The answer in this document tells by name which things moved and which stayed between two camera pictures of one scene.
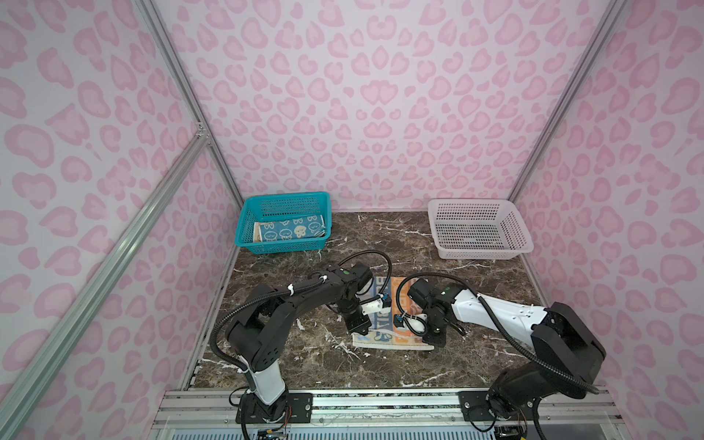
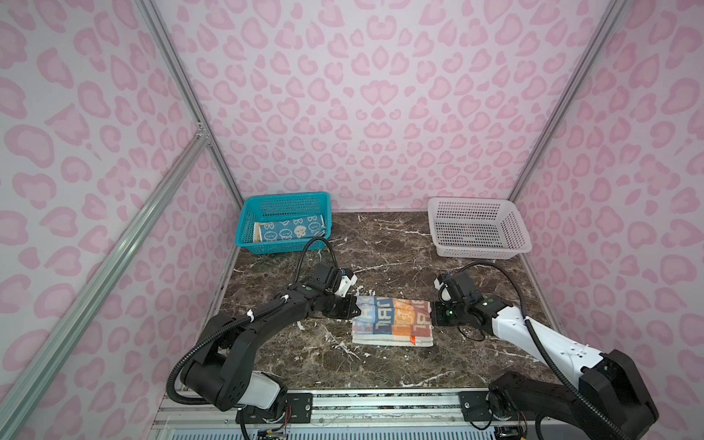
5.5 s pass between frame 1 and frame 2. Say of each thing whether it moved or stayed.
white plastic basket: stayed
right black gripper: moved
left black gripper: moved
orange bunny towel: stayed
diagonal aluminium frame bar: stayed
